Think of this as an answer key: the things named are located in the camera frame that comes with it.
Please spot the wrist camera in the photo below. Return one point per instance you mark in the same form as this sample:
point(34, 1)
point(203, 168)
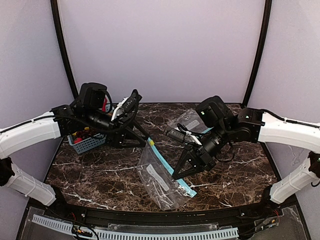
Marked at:
point(126, 106)
point(177, 135)

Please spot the black front table rail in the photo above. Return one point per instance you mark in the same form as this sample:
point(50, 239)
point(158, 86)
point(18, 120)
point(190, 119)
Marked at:
point(238, 216)

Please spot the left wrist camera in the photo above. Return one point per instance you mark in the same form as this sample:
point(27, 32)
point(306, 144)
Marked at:
point(126, 106)

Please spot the left black corner post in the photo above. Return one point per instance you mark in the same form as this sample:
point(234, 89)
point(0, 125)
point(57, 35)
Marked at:
point(62, 47)

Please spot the black corner post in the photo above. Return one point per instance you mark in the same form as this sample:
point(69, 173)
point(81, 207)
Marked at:
point(259, 52)
point(62, 47)

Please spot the grey slotted cable duct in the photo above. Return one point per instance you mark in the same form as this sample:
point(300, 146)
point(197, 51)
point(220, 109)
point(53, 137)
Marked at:
point(135, 232)

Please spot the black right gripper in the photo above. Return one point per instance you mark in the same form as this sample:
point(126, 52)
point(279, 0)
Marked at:
point(202, 160)

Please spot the dark red toy food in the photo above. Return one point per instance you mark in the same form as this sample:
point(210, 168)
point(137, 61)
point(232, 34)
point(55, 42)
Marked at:
point(81, 135)

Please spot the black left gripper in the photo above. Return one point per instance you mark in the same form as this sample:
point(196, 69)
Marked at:
point(119, 132)

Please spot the blue perforated plastic basket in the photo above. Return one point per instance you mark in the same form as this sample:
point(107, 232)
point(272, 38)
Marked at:
point(88, 144)

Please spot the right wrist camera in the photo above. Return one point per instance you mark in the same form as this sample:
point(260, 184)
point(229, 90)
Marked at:
point(177, 135)

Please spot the red toy chili pepper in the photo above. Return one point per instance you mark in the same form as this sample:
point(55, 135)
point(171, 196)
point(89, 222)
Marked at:
point(105, 105)

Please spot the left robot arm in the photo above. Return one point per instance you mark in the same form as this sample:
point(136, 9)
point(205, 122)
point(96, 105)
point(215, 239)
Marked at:
point(118, 124)

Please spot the right black corner post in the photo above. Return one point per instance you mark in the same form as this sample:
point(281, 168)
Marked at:
point(259, 52)

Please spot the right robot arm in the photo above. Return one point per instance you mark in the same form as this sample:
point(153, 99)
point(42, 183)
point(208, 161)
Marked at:
point(252, 125)

